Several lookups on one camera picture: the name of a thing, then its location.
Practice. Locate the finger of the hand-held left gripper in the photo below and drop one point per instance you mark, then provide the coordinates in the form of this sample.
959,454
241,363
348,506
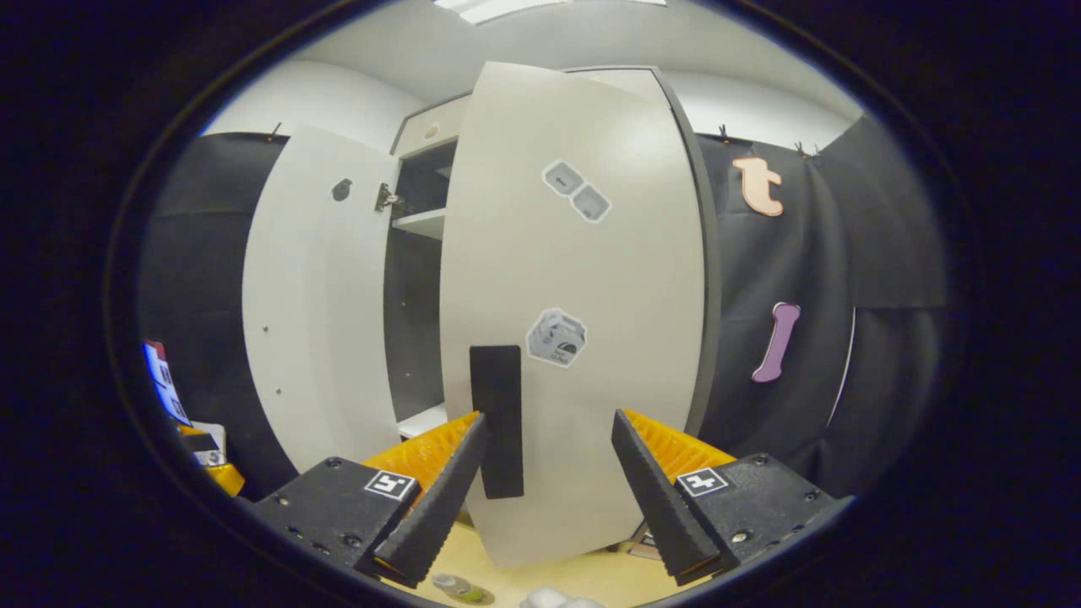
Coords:
221,477

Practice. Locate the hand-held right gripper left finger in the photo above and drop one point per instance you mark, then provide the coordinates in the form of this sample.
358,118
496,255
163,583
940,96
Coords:
435,519

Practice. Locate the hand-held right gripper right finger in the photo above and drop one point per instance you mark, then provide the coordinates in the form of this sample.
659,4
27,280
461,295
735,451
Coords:
663,507

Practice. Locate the grey cabinet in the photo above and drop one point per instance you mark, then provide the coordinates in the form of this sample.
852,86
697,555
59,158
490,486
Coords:
414,321

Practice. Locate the grey cabinet door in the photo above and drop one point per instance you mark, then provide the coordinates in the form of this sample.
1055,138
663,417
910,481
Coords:
312,295
507,253

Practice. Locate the white printed card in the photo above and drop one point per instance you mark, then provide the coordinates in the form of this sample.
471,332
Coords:
167,384

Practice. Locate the black backdrop cloth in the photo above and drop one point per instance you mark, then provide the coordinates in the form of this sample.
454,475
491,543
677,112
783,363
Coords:
878,253

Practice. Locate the ceiling light panel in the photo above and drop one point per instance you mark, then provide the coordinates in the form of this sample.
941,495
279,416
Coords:
507,8

